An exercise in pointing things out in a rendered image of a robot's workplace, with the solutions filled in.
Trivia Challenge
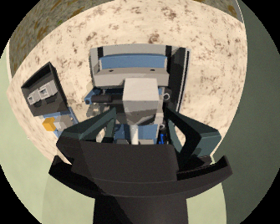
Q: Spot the yellow brass block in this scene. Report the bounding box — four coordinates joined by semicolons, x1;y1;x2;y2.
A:
42;117;56;131

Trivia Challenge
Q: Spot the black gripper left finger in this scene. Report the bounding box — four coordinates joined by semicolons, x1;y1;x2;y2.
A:
61;107;117;144

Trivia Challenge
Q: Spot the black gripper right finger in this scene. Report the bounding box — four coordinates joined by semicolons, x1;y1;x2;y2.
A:
165;107;221;171

